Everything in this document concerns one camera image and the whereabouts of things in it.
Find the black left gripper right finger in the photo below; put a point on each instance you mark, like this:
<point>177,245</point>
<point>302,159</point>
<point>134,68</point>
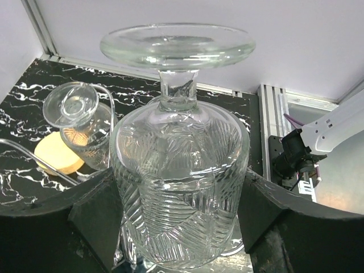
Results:
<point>283,232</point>

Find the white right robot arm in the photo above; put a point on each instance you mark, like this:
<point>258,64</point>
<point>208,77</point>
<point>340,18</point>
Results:
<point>304,147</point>

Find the frosted short goblet front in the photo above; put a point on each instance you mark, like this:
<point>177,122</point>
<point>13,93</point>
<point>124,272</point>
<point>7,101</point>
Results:
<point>179,162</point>

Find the chrome wine glass rack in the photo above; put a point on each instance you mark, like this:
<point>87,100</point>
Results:
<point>83,174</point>

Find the patterned glass goblet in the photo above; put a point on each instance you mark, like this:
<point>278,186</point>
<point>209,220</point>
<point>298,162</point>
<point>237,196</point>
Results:
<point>85,115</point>

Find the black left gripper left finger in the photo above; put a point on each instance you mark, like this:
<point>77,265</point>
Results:
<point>76,230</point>

